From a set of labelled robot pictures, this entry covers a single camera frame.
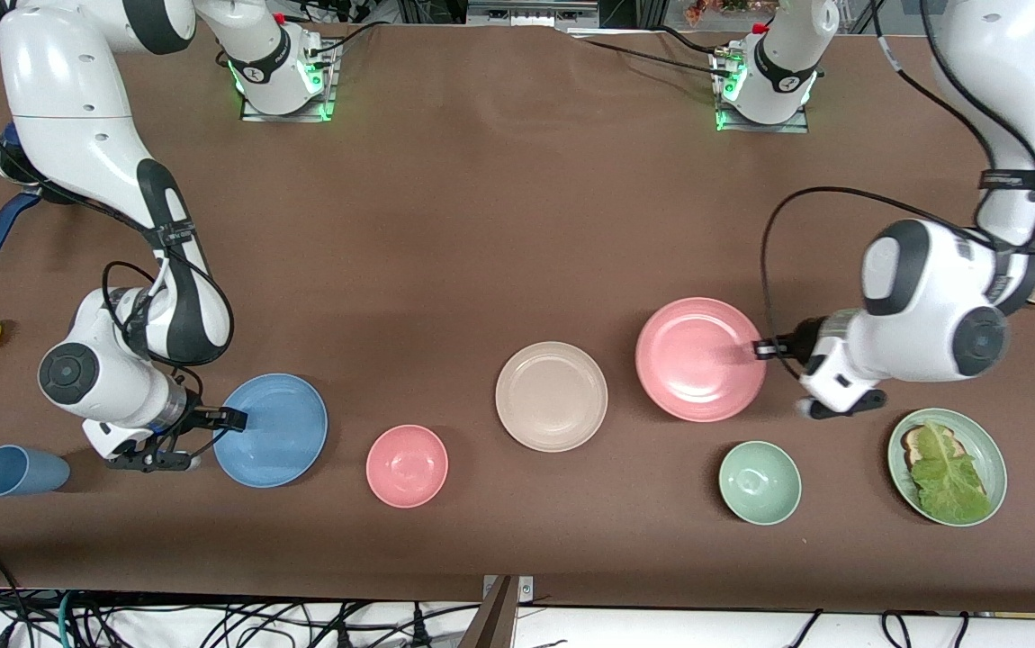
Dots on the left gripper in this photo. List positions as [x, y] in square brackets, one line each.
[803, 339]

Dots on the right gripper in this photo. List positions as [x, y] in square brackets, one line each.
[203, 416]

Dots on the blue ribbed plate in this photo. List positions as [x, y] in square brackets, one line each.
[274, 436]

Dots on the pink ribbed plate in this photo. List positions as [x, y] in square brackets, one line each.
[688, 360]

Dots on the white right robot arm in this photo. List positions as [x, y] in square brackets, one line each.
[76, 108]

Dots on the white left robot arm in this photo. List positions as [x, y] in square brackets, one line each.
[922, 297]

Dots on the green bowl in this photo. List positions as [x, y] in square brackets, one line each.
[760, 482]

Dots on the toasted bread slice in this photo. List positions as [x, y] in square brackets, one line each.
[912, 439]

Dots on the pink bowl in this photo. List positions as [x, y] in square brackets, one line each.
[407, 466]

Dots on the blue plastic cup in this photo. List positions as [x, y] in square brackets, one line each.
[18, 471]

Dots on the green lettuce leaf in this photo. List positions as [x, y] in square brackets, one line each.
[949, 486]

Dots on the beige ribbed plate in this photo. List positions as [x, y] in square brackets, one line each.
[551, 396]

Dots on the green plate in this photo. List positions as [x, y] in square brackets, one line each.
[990, 459]

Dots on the blue saucepan with lid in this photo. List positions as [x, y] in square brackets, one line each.
[4, 225]

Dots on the dried flower bunch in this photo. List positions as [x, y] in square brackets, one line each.
[715, 9]

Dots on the glass lid blue knob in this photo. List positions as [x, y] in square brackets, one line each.
[10, 137]

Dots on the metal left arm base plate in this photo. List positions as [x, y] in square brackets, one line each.
[769, 128]

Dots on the metal table clamp bracket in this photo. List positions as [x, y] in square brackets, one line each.
[508, 589]

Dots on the aluminium frame bar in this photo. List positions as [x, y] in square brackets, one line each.
[531, 13]

